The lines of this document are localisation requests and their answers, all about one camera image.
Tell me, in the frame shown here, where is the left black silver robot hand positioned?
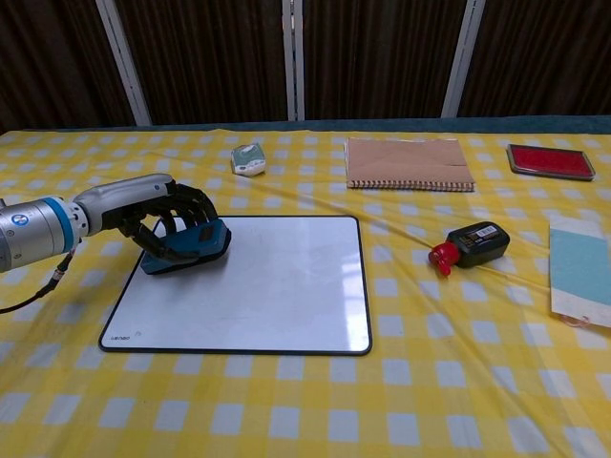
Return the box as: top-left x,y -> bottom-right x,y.
74,173 -> 234,262

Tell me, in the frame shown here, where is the blue whiteboard eraser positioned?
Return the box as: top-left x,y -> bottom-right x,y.
139,217 -> 233,277

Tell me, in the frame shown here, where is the small white whiteboard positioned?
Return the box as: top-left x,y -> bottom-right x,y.
98,215 -> 373,357

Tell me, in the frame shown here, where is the small green white packet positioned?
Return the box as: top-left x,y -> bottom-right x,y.
230,142 -> 267,178

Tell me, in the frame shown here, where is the black ribbed partition panel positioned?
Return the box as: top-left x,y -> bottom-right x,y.
457,0 -> 611,118
0,0 -> 139,135
302,0 -> 467,121
114,0 -> 291,126

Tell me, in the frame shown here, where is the yellow white checked tablecloth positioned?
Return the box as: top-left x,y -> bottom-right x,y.
0,127 -> 611,458

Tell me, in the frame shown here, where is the brown spiral notebook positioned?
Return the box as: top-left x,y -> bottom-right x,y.
344,136 -> 477,194

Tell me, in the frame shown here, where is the black ink bottle red cap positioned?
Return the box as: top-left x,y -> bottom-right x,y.
428,221 -> 512,278

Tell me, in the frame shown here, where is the red ink pad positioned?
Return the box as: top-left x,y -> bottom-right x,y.
506,143 -> 597,183

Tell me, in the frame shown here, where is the light blue white paper card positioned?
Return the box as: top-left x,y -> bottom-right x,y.
548,212 -> 611,331

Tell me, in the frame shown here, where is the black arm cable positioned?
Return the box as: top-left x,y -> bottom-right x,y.
0,237 -> 83,315

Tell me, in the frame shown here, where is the silver partition post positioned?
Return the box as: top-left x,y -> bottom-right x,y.
440,0 -> 487,118
281,0 -> 306,121
94,0 -> 153,127

